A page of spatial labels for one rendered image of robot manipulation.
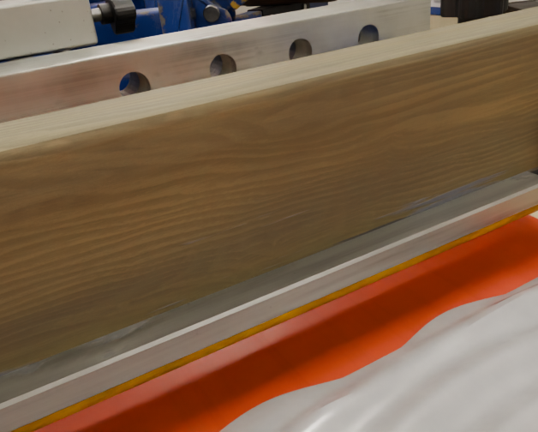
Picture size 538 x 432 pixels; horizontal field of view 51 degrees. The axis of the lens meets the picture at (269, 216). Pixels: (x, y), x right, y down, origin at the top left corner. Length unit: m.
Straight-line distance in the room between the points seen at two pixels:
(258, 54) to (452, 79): 0.24
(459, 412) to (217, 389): 0.08
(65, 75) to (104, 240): 0.24
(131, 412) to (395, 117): 0.14
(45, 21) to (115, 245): 0.29
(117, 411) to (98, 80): 0.24
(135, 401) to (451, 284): 0.14
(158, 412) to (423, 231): 0.12
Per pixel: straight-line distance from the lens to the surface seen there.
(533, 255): 0.29
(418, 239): 0.22
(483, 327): 0.23
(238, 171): 0.18
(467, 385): 0.20
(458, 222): 0.23
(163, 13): 0.84
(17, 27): 0.44
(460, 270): 0.27
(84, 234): 0.17
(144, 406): 0.22
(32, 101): 0.40
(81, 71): 0.40
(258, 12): 1.59
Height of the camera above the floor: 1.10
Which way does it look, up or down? 26 degrees down
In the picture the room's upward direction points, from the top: 6 degrees counter-clockwise
